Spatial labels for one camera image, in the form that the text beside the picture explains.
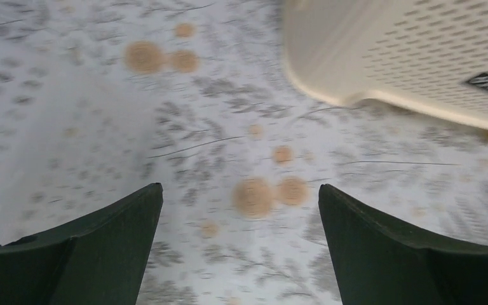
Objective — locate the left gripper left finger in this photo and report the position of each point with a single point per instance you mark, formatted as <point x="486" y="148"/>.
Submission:
<point x="99" y="258"/>

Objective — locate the cream perforated basket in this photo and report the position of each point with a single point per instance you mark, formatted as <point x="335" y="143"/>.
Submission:
<point x="430" y="57"/>

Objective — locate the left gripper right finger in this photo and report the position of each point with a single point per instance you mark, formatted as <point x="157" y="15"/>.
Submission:
<point x="381" y="259"/>

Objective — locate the floral patterned mat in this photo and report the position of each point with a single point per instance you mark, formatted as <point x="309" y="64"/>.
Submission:
<point x="101" y="98"/>

